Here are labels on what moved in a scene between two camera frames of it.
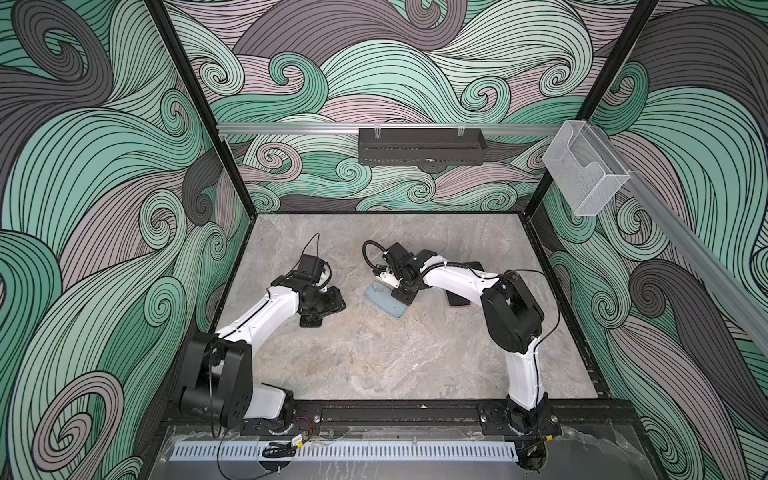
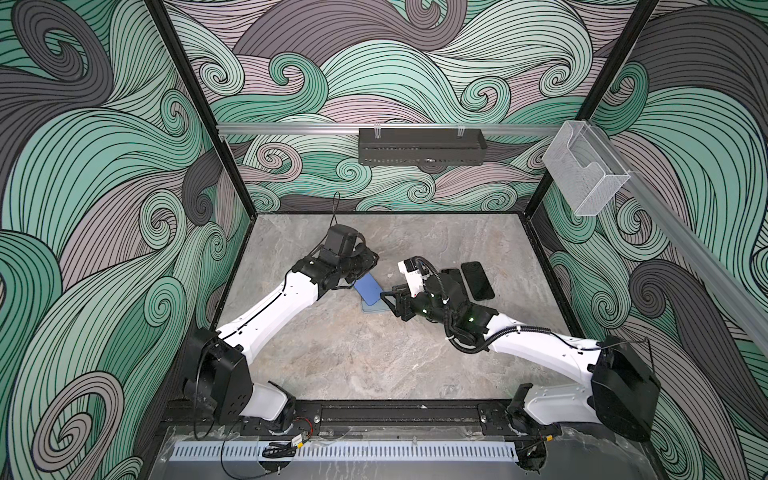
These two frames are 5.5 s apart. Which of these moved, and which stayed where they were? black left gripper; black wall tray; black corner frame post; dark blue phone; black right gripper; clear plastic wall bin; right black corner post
Moved: black left gripper; dark blue phone; black right gripper
Stayed: black wall tray; right black corner post; black corner frame post; clear plastic wall bin
